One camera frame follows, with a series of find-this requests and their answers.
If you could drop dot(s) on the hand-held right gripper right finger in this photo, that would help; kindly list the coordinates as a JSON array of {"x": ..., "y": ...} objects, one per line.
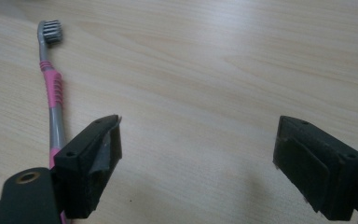
[{"x": 317, "y": 168}]

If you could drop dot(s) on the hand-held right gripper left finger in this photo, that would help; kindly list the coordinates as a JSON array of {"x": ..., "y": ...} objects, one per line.
[{"x": 84, "y": 168}]

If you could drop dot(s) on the grey and pink toothbrush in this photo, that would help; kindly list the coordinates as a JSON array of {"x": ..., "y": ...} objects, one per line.
[{"x": 54, "y": 87}]

